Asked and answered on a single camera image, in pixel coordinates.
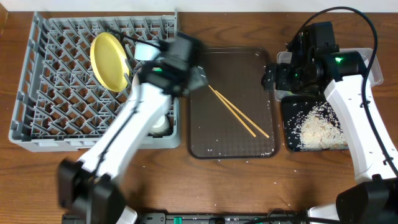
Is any light blue bowl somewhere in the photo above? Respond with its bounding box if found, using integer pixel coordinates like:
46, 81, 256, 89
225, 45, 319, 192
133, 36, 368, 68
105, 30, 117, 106
134, 42, 164, 61

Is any wooden chopstick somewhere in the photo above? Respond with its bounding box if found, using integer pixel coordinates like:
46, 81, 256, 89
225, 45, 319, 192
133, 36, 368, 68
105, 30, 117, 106
208, 85, 256, 138
216, 90, 269, 138

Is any rice food waste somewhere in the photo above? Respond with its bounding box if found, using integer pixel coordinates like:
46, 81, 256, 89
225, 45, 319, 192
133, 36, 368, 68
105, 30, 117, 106
287, 102, 348, 151

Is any yellow plate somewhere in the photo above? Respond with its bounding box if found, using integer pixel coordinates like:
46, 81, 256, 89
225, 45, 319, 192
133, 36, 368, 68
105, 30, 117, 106
90, 32, 129, 92

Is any white cup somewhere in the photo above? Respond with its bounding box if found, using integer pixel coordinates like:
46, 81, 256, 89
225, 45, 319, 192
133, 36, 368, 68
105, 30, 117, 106
149, 115, 170, 136

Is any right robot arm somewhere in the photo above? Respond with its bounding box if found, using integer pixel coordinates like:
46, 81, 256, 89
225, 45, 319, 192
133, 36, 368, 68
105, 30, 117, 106
261, 22, 397, 223

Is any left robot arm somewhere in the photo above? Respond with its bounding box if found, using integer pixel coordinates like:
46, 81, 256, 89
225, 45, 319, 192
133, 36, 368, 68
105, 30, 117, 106
57, 32, 207, 223

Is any black waste tray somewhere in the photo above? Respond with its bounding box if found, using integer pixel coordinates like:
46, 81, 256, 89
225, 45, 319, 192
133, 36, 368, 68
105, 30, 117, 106
281, 95, 349, 152

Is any grey dishwasher rack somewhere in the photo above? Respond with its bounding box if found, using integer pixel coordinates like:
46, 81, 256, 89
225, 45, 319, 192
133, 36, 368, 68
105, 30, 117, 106
9, 13, 180, 152

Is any clear plastic bin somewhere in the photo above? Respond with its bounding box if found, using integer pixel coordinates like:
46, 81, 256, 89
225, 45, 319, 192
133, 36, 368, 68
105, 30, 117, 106
274, 48, 384, 101

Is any dark brown serving tray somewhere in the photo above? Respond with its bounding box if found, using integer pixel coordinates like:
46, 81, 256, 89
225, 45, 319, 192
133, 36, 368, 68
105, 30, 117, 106
188, 47, 280, 159

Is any right black cable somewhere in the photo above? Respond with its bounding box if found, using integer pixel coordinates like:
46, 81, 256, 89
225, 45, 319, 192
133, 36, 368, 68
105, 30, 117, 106
294, 6, 398, 178

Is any black cable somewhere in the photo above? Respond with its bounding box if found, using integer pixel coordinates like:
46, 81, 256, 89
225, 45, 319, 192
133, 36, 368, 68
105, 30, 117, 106
93, 29, 165, 175
294, 6, 398, 178

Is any left black cable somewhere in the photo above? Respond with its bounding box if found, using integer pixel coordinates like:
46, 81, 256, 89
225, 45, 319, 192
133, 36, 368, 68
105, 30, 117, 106
93, 29, 165, 175

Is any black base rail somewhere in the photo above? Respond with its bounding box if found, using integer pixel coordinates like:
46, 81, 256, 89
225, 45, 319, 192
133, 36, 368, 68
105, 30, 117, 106
61, 212, 308, 224

